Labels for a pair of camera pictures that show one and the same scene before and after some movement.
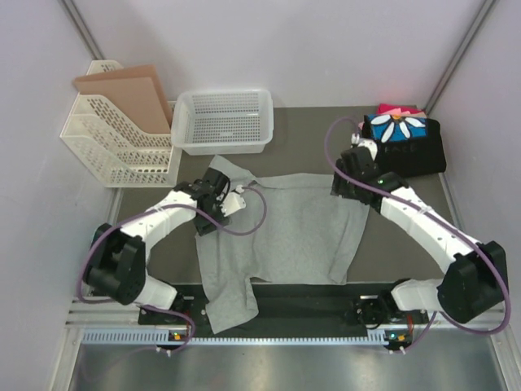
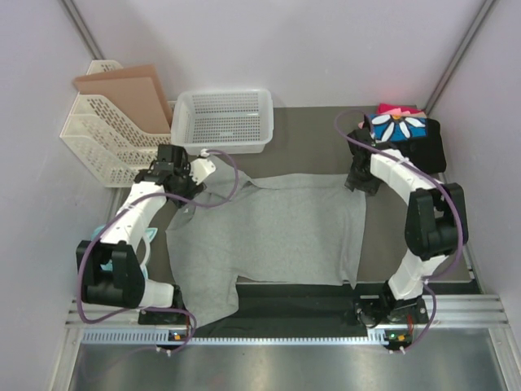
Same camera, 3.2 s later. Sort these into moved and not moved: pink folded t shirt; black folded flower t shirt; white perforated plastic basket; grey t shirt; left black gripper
Moved: grey t shirt; left black gripper
Not moved: white perforated plastic basket; pink folded t shirt; black folded flower t shirt
